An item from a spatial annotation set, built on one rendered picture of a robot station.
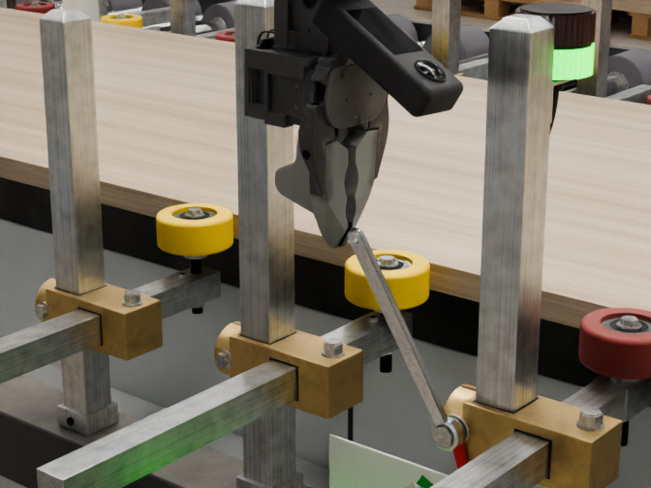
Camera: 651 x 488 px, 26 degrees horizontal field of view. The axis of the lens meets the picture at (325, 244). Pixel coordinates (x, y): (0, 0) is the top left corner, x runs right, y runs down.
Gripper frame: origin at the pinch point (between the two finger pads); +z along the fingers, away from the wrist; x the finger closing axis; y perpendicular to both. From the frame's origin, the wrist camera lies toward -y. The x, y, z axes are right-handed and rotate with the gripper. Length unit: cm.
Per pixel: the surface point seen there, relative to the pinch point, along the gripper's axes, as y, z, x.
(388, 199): 23.9, 11.0, -38.8
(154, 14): 159, 18, -137
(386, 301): -3.6, 4.9, -0.6
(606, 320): -12.3, 10.1, -20.4
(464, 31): 93, 17, -159
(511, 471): -15.9, 14.8, 0.2
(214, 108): 69, 12, -60
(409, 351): -5.1, 9.0, -1.7
